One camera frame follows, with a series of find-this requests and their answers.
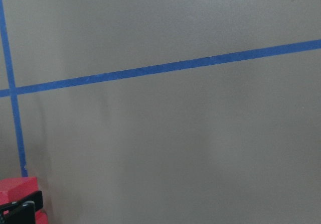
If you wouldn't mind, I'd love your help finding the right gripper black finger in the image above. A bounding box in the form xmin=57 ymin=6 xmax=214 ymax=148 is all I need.
xmin=1 ymin=190 xmax=43 ymax=224

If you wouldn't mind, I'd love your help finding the red block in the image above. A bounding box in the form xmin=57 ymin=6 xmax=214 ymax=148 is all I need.
xmin=1 ymin=177 xmax=49 ymax=224

